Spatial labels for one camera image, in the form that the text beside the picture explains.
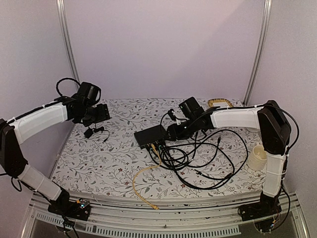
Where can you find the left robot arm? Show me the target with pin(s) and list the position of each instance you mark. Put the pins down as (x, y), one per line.
(83, 107)

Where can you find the front aluminium rail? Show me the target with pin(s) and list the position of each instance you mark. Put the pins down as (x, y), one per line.
(207, 217)

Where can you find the right aluminium frame post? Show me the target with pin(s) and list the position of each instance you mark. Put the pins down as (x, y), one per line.
(259, 51)

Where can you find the floral table mat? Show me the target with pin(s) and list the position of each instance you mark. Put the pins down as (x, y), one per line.
(119, 167)

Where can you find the black network switch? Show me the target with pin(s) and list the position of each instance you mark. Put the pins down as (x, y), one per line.
(154, 135)

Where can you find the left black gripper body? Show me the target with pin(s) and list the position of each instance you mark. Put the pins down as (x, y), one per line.
(92, 115)

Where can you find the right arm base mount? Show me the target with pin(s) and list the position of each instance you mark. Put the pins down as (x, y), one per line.
(266, 206)

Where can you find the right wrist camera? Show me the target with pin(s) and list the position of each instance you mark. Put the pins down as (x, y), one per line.
(172, 114)

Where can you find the black power adapter plug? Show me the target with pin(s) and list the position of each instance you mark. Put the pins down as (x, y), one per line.
(90, 131)

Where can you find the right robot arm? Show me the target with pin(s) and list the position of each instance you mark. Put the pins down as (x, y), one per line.
(268, 120)

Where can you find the white square box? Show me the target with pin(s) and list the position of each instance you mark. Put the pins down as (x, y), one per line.
(221, 105)

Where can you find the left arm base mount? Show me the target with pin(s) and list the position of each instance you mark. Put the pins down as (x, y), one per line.
(79, 209)

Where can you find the left aluminium frame post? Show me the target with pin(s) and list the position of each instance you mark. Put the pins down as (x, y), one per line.
(66, 38)

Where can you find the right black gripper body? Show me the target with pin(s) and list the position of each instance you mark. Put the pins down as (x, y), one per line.
(183, 134)

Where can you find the cream ribbed cup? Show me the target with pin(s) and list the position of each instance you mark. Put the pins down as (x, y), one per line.
(257, 158)

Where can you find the aluminium frame post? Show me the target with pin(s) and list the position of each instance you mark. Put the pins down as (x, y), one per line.
(66, 38)
(259, 51)

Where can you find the woven bamboo tray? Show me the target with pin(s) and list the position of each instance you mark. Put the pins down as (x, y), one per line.
(219, 100)

